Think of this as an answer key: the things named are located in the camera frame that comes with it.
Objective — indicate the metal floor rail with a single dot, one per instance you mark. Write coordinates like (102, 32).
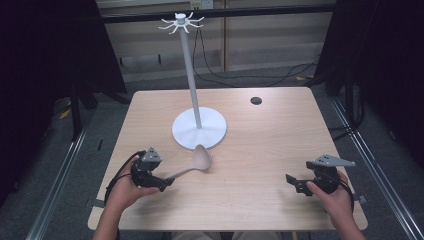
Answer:
(58, 186)
(383, 180)

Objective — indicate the person's right hand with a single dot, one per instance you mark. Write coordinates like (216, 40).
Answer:
(338, 201)

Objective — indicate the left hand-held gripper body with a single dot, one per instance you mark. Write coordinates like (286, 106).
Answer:
(146, 165)

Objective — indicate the black horizontal bar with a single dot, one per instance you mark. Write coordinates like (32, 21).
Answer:
(233, 12)

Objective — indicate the black metal stand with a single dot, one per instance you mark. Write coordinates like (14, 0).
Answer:
(76, 113)

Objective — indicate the beige ladle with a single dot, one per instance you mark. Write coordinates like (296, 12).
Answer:
(201, 158)

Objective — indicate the grey table bracket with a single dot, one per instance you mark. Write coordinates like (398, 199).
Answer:
(96, 203)
(361, 199)

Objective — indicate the person's left hand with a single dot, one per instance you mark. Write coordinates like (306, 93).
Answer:
(125, 191)

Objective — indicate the white hook stand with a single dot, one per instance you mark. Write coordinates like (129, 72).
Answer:
(199, 128)

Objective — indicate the white wall socket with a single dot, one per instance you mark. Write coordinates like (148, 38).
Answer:
(203, 4)

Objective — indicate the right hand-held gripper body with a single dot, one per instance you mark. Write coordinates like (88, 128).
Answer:
(326, 176)

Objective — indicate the yellow floor tape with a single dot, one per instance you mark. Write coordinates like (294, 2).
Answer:
(65, 114)
(300, 78)

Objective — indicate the black curtain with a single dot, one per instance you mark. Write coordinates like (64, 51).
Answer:
(383, 66)
(43, 66)

